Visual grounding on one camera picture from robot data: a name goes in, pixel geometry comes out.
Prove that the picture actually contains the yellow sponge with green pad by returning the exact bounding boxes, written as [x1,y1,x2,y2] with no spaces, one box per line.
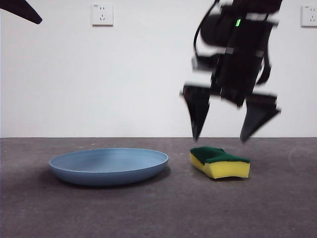
[190,146,251,179]

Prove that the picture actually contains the blue round plate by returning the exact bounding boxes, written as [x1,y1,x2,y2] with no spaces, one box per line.
[48,148,170,186]

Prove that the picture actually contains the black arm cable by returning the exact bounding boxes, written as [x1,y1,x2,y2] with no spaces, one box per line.
[194,0,220,58]
[256,24,272,85]

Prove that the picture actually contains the white wall socket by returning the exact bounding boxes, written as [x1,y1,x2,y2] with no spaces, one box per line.
[91,3,114,27]
[301,5,317,28]

